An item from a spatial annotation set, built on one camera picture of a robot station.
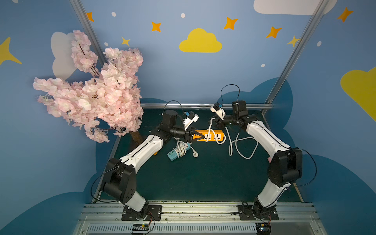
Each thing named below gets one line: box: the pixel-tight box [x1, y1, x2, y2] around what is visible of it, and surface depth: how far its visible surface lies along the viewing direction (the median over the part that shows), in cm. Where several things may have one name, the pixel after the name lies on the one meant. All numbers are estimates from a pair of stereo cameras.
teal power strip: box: [167, 142, 191, 162], surface depth 93 cm
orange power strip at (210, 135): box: [192, 129, 225, 142], surface depth 73 cm
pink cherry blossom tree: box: [32, 30, 144, 147], surface depth 58 cm
